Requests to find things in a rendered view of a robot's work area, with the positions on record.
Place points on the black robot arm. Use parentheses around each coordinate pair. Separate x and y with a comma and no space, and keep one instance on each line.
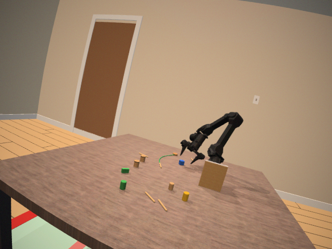
(216,150)

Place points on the yellow cylinder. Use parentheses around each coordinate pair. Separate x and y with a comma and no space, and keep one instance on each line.
(185,196)

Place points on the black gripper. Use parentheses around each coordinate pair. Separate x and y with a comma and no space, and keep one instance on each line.
(194,147)

